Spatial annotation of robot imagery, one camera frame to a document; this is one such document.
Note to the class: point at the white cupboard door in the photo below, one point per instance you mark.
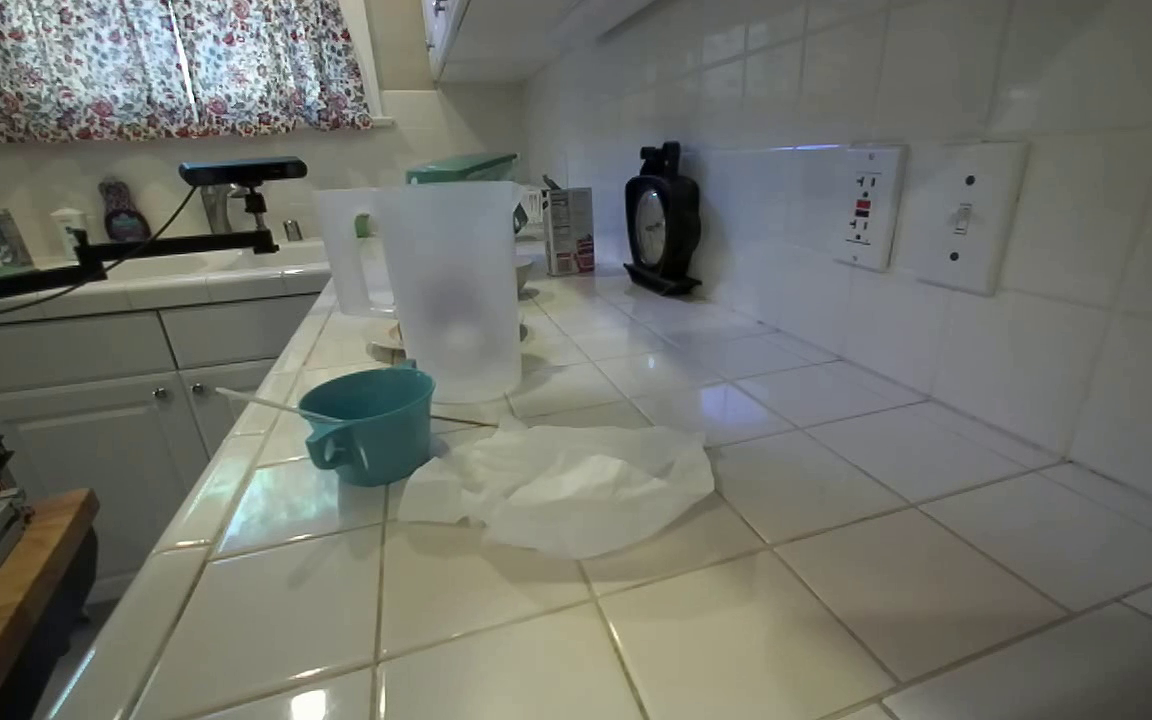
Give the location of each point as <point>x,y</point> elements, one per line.
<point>439,28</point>

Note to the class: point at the white upper cupboard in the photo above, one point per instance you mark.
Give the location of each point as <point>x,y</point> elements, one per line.
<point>537,34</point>

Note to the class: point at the white plastic bag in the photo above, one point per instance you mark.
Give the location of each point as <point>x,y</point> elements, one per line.
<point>579,493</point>

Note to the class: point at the small cardboard carton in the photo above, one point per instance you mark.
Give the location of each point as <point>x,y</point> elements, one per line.
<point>571,229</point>

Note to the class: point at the translucent plastic pitcher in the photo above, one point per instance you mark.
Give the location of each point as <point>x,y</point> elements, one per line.
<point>452,295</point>

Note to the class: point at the dark glass bottle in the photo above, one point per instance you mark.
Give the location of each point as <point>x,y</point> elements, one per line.
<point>679,222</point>

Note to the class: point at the teal measuring cup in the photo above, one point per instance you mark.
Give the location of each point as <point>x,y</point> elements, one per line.
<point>376,434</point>

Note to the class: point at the green lidded container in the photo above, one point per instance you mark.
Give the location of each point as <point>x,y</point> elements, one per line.
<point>460,171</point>

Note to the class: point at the white plastic spoon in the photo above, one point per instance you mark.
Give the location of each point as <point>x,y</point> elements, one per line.
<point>258,399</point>

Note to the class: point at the dark soap dispenser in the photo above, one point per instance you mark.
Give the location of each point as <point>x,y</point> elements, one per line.
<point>123,215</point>

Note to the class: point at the white lower sink cabinets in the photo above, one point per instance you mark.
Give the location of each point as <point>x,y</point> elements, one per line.
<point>80,402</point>

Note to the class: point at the small white bottle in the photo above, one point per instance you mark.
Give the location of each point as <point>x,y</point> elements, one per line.
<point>66,234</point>

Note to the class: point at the floral window curtain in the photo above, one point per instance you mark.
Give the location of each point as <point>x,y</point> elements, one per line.
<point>99,74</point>

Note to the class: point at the wooden table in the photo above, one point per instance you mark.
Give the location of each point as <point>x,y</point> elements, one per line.
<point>18,584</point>

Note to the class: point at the white wall outlet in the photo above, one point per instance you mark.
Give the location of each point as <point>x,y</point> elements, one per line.
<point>868,207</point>

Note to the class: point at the black stereo camera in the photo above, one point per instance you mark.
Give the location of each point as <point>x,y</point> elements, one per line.
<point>240,173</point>

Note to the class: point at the white light switch plate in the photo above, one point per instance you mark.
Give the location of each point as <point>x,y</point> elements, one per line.
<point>969,222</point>

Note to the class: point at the black camera boom stand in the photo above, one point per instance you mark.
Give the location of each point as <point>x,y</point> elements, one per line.
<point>161,251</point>

